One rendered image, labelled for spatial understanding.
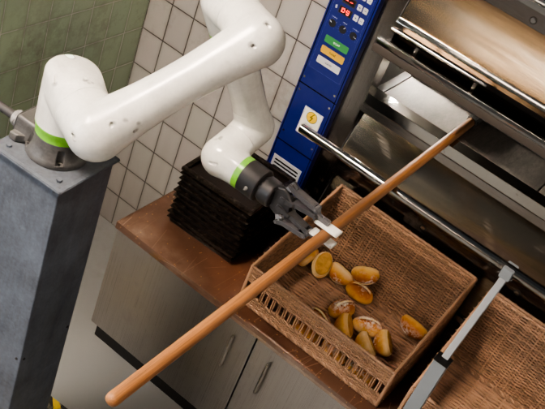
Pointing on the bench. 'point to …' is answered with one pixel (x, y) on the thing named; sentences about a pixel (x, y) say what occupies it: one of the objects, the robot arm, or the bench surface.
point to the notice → (311, 118)
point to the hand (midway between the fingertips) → (325, 232)
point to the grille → (285, 166)
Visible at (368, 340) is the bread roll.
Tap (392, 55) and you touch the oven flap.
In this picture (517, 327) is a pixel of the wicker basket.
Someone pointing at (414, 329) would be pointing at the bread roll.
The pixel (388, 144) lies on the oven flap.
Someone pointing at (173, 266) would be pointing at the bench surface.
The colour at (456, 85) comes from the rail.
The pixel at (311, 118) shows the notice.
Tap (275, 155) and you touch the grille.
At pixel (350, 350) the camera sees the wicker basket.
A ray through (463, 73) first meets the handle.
